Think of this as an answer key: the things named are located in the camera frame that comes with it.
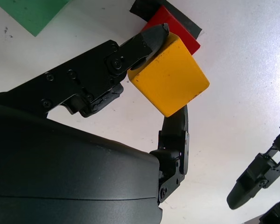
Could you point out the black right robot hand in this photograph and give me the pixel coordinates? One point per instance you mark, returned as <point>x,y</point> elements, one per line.
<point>60,163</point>

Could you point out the yellow cube block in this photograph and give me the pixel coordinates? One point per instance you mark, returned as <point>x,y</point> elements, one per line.
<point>170,77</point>

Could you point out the green cube block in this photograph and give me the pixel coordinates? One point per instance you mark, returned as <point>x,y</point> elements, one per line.
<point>35,14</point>

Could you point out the red cube block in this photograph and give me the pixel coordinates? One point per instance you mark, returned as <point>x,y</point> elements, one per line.
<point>179,30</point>

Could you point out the black tape strip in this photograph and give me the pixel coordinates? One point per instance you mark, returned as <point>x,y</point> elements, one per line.
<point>184,18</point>

